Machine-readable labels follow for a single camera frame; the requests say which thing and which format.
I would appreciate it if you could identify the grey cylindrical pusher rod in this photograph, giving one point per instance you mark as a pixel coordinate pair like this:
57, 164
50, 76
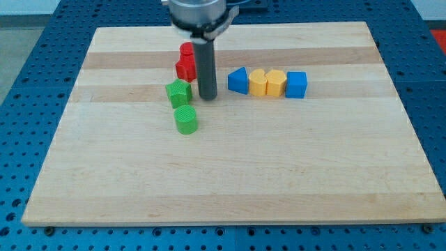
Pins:
204, 56

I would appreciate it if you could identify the red star block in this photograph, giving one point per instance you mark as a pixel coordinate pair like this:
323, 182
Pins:
186, 69

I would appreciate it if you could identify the green cylinder block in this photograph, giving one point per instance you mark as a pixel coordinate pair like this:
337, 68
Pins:
186, 119

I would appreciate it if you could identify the light wooden board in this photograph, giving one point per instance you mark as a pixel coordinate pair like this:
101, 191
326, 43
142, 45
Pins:
346, 153

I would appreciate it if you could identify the blue cube block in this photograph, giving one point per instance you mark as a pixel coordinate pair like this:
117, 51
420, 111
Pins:
296, 84

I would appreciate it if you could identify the blue triangle block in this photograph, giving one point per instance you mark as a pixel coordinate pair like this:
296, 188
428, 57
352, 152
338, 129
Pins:
238, 81

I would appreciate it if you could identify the green star block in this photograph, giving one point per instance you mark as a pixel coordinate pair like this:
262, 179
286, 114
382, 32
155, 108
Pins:
179, 93

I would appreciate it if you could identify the red cylinder block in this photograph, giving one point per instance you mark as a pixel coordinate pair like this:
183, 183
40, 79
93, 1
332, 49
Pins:
186, 52

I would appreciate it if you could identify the yellow crescent block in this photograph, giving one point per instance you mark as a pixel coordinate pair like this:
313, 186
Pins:
257, 82

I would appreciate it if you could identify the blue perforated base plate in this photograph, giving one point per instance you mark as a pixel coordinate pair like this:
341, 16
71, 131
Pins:
34, 105

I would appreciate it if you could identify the yellow pentagon block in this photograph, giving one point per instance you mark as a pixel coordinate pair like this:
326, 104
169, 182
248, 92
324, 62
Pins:
276, 83

